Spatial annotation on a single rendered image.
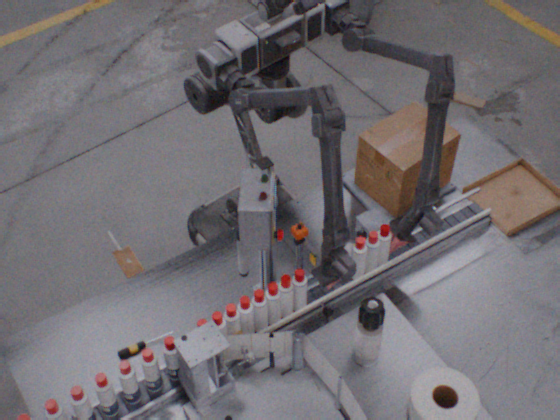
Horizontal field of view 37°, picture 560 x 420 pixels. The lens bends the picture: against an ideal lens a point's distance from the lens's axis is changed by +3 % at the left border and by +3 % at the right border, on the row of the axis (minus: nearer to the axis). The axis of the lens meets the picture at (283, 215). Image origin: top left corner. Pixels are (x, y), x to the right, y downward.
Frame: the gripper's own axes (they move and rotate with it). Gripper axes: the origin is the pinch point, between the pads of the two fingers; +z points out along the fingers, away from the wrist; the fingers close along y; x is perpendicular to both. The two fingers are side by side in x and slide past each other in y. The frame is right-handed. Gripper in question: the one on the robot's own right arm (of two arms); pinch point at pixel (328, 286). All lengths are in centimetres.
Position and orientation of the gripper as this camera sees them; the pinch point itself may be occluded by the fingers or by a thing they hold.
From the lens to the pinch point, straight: 276.1
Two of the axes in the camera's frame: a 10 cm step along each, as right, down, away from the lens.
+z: 0.1, 6.4, 7.7
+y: 8.4, -4.3, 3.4
